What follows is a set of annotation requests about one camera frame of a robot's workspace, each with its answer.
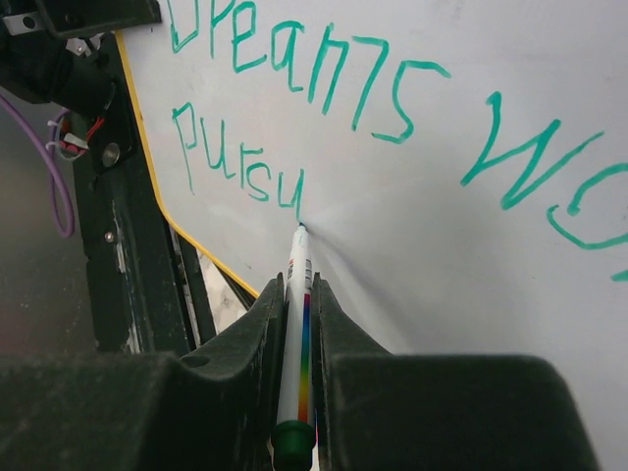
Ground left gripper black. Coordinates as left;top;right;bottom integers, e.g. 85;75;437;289
1;0;162;172

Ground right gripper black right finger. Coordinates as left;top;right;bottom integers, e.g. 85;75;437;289
312;279;599;470

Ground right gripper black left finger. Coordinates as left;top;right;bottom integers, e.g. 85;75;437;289
1;278;285;470

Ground white whiteboard marker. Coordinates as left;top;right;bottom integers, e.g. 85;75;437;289
271;225;317;470

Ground yellow framed whiteboard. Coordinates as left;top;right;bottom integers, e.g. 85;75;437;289
116;1;627;470

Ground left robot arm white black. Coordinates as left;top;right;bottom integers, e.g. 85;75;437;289
1;1;162;173

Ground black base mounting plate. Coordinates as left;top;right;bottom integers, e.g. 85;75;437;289
74;34;216;356

